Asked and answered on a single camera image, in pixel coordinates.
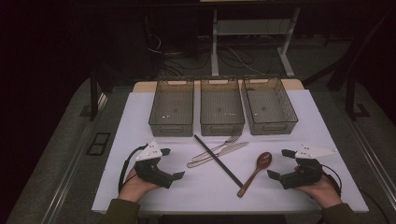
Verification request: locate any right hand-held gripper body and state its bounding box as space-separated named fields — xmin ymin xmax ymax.
xmin=278 ymin=143 xmax=339 ymax=190

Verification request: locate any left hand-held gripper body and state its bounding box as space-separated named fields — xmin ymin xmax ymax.
xmin=134 ymin=140 xmax=175 ymax=189

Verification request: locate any brown wooden spoon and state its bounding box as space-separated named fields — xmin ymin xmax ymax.
xmin=236 ymin=151 xmax=273 ymax=199

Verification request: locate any transparent grey plastic basket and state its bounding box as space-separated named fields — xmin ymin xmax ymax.
xmin=199 ymin=77 xmax=246 ymax=137
xmin=148 ymin=77 xmax=195 ymax=138
xmin=241 ymin=74 xmax=299 ymax=136

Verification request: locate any metal fork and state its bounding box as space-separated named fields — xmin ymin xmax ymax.
xmin=191 ymin=133 xmax=242 ymax=162

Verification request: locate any metal knife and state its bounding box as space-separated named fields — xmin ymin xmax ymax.
xmin=186 ymin=141 xmax=250 ymax=169

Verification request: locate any person's left hand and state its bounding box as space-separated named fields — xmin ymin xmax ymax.
xmin=118 ymin=167 xmax=160 ymax=203

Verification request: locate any person's right hand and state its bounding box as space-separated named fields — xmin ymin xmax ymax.
xmin=293 ymin=175 xmax=344 ymax=209

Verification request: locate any black metal stand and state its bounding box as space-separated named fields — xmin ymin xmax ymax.
xmin=345 ymin=71 xmax=372 ymax=121
xmin=89 ymin=66 xmax=108 ymax=122

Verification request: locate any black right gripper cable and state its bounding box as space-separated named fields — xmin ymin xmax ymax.
xmin=320 ymin=163 xmax=344 ymax=197

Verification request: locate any metal floor rail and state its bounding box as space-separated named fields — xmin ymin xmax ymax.
xmin=342 ymin=115 xmax=396 ymax=202
xmin=40 ymin=92 xmax=108 ymax=224

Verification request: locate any tangle of floor cables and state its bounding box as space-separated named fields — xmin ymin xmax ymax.
xmin=146 ymin=34 xmax=269 ymax=78

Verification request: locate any white metal desk frame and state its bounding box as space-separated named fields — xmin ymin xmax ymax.
xmin=210 ymin=7 xmax=302 ymax=78

